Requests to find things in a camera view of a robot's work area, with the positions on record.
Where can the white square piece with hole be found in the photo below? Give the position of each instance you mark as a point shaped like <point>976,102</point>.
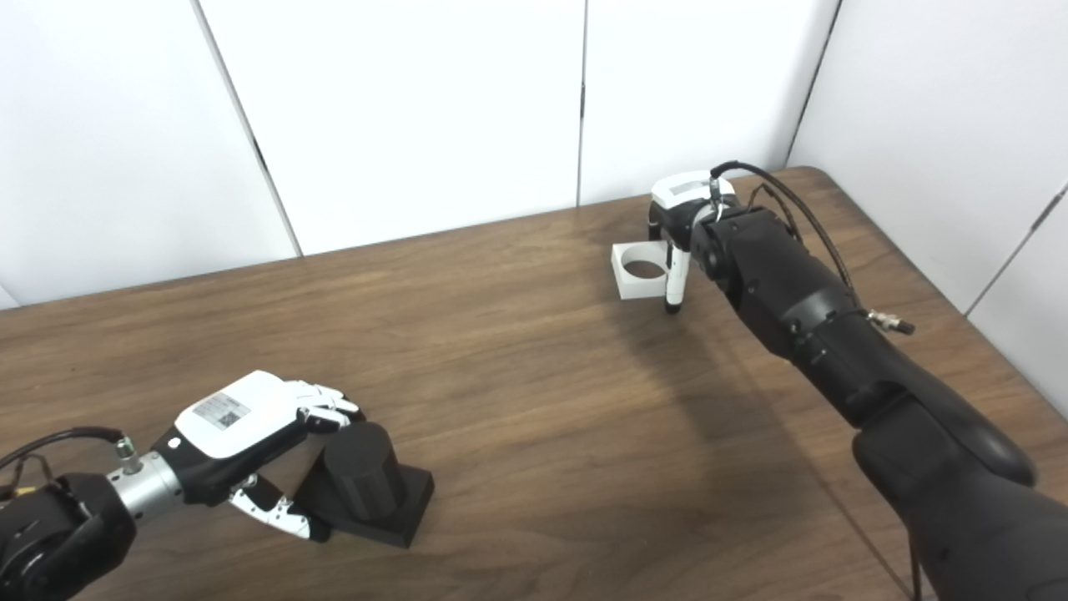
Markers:
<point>630,288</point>

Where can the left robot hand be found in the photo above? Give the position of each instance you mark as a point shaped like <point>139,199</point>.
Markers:
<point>234,434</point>

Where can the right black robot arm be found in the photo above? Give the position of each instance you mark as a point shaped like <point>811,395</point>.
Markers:
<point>834,334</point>

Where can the black peg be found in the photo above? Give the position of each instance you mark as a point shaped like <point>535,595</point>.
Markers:
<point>367,492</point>

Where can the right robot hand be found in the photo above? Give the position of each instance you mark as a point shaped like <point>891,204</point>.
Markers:
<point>680,213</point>

